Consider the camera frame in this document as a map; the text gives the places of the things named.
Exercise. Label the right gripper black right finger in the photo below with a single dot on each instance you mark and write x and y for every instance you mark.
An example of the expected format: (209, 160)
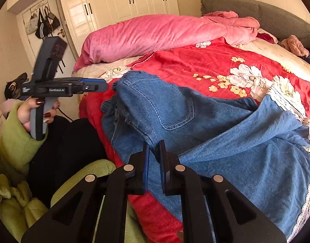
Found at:
(213, 209)

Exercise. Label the pink velvet quilt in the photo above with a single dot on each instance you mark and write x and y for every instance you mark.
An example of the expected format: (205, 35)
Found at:
(149, 33)

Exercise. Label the blue denim pants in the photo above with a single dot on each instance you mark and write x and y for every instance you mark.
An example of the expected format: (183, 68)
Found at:
(261, 149)

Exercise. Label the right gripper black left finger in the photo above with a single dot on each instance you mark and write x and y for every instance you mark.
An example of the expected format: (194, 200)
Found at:
(94, 210)

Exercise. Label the white door with hooks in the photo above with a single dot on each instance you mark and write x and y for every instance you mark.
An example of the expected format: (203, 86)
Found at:
(32, 44)

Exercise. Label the red floral bedspread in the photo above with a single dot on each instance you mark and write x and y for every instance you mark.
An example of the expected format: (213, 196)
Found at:
(218, 70)

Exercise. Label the grey hanging handbag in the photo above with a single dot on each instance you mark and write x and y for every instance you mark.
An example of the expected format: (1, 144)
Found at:
(32, 25)

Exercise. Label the left forearm green sleeve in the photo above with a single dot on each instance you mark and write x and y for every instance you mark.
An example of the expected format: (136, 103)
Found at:
(17, 147)

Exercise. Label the green fleece robe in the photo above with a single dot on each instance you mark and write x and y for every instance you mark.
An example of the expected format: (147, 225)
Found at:
(19, 210)

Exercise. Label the left hand red nails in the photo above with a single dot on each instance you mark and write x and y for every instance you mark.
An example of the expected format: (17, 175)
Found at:
(26, 113)

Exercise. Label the black trousers on legs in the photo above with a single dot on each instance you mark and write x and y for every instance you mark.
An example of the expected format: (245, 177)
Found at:
(69, 147)

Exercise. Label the grey bed headboard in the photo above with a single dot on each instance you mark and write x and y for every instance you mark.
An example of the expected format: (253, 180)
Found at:
(275, 20)

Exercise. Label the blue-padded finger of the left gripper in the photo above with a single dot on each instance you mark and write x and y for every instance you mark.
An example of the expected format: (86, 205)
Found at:
(94, 85)

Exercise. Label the black hanging handbag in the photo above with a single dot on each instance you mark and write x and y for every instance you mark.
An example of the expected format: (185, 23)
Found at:
(47, 24)

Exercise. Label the pink fuzzy garment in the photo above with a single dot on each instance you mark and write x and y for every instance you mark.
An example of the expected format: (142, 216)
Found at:
(294, 45)

